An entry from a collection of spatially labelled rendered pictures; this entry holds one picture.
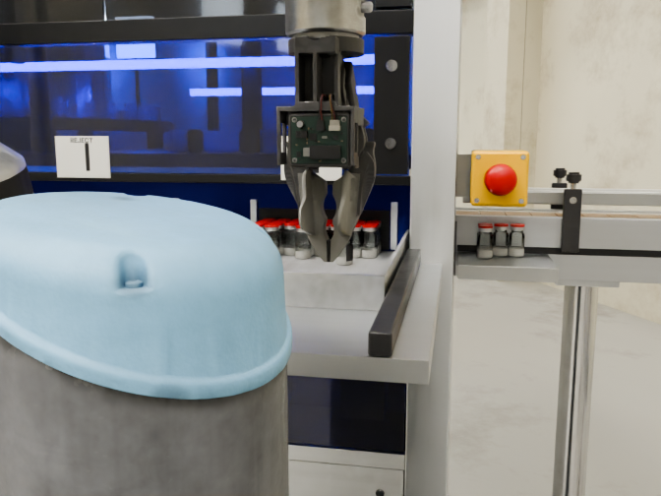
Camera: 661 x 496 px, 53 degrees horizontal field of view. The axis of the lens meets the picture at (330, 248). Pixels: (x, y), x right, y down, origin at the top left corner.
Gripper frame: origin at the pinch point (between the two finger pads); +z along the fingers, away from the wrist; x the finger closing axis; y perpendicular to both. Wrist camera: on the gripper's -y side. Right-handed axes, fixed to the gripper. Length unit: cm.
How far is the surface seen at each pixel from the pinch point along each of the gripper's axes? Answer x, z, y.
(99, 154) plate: -38.5, -8.8, -23.4
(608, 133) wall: 103, -14, -378
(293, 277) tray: -3.3, 2.7, 2.4
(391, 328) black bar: 7.8, 3.7, 15.0
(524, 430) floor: 39, 94, -171
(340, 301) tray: 1.5, 4.9, 2.4
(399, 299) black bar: 7.6, 3.7, 5.6
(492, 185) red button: 16.7, -5.2, -20.2
